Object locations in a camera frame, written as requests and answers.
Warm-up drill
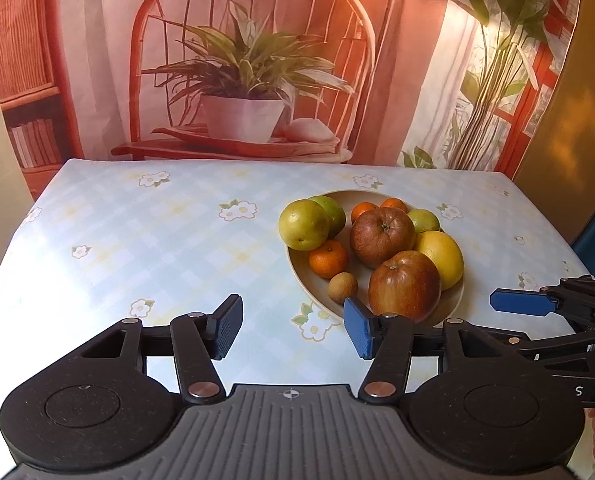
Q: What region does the yellow lemon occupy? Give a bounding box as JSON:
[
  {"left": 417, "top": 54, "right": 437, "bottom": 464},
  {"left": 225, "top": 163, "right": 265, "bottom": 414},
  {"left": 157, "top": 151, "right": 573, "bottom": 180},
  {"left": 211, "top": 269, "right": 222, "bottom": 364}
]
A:
[{"left": 415, "top": 231, "right": 465, "bottom": 290}]

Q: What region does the floral checked tablecloth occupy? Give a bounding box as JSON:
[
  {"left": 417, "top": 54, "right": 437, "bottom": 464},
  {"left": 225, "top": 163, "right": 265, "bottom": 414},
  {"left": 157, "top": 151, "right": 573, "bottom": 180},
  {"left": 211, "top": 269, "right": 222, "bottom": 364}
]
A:
[{"left": 0, "top": 160, "right": 585, "bottom": 477}]

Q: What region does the small brown longan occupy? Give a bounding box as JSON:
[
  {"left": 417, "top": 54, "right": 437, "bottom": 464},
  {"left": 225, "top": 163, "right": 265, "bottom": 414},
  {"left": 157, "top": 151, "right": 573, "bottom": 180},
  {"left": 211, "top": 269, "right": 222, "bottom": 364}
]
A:
[{"left": 327, "top": 272, "right": 358, "bottom": 306}]

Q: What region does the printed room backdrop cloth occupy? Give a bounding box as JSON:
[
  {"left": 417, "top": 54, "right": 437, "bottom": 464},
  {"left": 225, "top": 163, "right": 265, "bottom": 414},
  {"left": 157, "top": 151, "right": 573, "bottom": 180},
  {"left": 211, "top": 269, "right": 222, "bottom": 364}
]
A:
[{"left": 0, "top": 0, "right": 581, "bottom": 195}]

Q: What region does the small green lime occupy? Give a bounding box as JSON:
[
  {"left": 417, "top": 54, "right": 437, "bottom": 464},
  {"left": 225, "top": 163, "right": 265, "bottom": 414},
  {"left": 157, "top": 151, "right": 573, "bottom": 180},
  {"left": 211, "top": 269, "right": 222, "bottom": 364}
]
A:
[{"left": 408, "top": 209, "right": 442, "bottom": 234}]

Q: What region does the yellow green pear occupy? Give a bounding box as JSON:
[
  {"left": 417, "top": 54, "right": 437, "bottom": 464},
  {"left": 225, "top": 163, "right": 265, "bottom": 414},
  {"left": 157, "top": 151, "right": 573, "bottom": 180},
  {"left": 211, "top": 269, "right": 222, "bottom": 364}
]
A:
[{"left": 278, "top": 200, "right": 329, "bottom": 252}]

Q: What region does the cream round plate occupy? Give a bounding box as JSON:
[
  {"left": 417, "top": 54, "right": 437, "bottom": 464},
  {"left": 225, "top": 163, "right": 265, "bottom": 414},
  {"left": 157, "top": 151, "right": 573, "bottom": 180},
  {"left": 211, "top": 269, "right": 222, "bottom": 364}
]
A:
[{"left": 287, "top": 188, "right": 465, "bottom": 326}]

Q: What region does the large green fruit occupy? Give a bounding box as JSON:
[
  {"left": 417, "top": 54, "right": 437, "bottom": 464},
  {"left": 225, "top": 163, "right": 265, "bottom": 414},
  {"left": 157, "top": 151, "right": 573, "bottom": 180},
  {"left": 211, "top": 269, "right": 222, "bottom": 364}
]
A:
[{"left": 311, "top": 195, "right": 346, "bottom": 240}]

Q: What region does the red apple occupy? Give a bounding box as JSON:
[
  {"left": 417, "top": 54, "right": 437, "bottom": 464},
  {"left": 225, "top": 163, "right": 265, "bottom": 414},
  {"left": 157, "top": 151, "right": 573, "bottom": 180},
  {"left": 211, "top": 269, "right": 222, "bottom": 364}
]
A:
[
  {"left": 349, "top": 207, "right": 417, "bottom": 269},
  {"left": 368, "top": 250, "right": 442, "bottom": 323}
]

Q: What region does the wooden headboard panel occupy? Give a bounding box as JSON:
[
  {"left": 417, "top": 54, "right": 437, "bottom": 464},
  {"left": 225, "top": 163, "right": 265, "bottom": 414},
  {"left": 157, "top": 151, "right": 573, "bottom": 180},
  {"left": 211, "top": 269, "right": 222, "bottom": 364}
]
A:
[{"left": 514, "top": 0, "right": 595, "bottom": 243}]

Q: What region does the tiny mandarin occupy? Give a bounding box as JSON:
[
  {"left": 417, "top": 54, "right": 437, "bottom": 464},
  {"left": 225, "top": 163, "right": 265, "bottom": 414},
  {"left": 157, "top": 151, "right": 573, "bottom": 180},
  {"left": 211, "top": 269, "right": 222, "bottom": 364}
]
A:
[{"left": 381, "top": 197, "right": 409, "bottom": 214}]

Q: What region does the small mandarin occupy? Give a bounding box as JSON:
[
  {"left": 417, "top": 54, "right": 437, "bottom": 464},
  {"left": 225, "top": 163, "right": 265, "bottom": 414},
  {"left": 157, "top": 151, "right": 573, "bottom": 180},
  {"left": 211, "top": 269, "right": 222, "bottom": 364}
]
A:
[
  {"left": 307, "top": 240, "right": 348, "bottom": 280},
  {"left": 351, "top": 202, "right": 377, "bottom": 223}
]

